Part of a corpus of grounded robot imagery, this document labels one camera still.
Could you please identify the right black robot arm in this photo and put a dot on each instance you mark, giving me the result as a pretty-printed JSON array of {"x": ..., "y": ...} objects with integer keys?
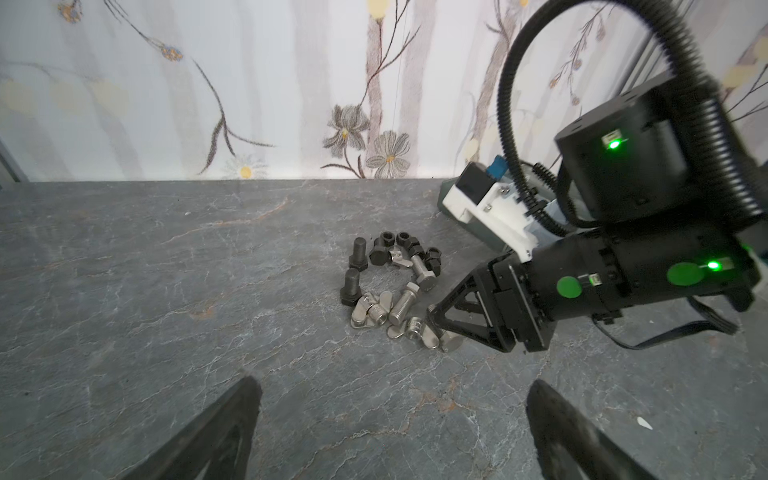
[{"x": 641, "y": 233}]

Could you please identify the silver wing nut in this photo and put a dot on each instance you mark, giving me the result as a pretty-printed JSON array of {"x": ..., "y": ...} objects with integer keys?
[
  {"x": 360, "y": 318},
  {"x": 399, "y": 258},
  {"x": 380, "y": 308},
  {"x": 414, "y": 328}
]

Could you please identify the silver hex bolt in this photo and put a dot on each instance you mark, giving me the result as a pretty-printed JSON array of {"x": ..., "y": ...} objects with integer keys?
[
  {"x": 425, "y": 278},
  {"x": 408, "y": 298},
  {"x": 450, "y": 341}
]

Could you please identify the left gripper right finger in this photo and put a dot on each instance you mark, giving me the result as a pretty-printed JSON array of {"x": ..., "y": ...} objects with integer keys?
[{"x": 569, "y": 446}]

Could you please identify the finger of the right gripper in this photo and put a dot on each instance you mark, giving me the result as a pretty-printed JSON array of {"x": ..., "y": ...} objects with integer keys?
[{"x": 471, "y": 310}]

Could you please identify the black hex nut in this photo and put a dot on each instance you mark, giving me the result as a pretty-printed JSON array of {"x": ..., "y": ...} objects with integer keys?
[
  {"x": 387, "y": 238},
  {"x": 414, "y": 247},
  {"x": 432, "y": 258},
  {"x": 435, "y": 269},
  {"x": 402, "y": 238}
]

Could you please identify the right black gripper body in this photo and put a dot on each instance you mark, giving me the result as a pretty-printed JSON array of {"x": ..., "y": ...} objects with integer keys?
[{"x": 507, "y": 304}]

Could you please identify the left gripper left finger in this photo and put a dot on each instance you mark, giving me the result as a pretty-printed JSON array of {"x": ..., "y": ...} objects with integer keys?
[{"x": 214, "y": 445}]

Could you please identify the grey compartment organizer box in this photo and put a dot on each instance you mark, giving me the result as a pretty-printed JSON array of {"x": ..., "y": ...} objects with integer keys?
[{"x": 474, "y": 227}]

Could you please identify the black hex bolt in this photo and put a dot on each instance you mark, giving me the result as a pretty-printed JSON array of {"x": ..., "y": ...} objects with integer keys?
[
  {"x": 358, "y": 259},
  {"x": 351, "y": 292},
  {"x": 380, "y": 254}
]

